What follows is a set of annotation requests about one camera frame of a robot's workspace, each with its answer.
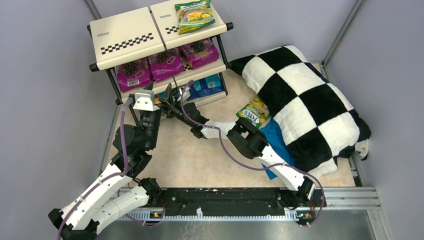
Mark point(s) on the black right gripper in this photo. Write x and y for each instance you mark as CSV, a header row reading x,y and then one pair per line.
x,y
168,104

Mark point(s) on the blue candy bag on shelf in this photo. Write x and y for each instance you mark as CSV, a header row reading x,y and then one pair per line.
x,y
205,87

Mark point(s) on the purple grape candy bag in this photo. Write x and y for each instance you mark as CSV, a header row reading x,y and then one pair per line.
x,y
134,74
199,53
166,64

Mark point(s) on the cream three-tier shelf rack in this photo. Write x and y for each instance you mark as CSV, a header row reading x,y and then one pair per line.
x,y
151,51

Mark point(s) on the blue Skittles candy bag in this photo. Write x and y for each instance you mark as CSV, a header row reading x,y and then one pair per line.
x,y
159,98

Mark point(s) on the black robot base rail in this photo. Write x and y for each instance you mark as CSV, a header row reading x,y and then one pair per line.
x,y
233,202

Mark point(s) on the black white checkered pillow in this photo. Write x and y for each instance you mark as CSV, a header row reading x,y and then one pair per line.
x,y
318,123

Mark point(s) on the blue cloth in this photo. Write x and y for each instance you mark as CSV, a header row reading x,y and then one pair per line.
x,y
273,134

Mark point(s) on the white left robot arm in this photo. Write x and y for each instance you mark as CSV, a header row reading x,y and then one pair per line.
x,y
89,214

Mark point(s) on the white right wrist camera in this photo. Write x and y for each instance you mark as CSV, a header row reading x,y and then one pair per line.
x,y
184,94

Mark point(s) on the green Fox's candy bag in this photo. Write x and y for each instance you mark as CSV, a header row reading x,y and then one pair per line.
x,y
256,112

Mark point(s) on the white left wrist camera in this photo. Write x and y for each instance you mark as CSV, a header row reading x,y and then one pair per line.
x,y
144,100

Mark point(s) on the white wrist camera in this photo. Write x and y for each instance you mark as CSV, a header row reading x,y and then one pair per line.
x,y
144,100
184,94

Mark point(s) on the green yellow candy bag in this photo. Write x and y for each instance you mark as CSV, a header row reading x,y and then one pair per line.
x,y
194,15

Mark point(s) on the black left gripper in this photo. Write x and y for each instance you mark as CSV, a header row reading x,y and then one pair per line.
x,y
149,112

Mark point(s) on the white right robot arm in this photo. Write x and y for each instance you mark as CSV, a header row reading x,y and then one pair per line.
x,y
246,138

